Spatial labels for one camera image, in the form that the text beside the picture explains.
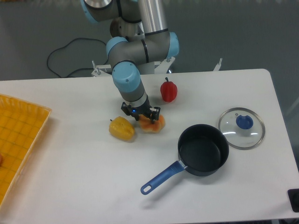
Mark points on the glass lid blue knob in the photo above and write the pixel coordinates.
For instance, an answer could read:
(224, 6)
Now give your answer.
(242, 127)

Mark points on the yellow woven basket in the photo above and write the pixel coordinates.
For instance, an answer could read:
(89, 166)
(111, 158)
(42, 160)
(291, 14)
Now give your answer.
(21, 123)

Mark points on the yellow bell pepper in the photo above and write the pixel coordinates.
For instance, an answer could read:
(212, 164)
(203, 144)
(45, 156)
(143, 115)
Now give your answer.
(121, 129)

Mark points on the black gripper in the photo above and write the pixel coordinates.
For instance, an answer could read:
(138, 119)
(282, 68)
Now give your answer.
(141, 107)

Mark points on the red bell pepper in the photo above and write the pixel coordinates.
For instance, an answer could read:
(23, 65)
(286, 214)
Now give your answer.
(168, 91)

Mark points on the orange bread roll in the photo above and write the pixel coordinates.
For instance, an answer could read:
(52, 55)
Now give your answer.
(147, 126)

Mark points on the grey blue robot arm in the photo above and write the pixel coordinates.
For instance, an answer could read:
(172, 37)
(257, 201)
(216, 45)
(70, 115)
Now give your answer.
(143, 37)

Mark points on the dark saucepan blue handle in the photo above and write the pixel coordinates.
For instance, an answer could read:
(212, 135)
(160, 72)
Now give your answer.
(202, 150)

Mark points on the black box table corner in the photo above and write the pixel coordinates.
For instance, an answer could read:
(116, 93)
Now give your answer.
(293, 195)

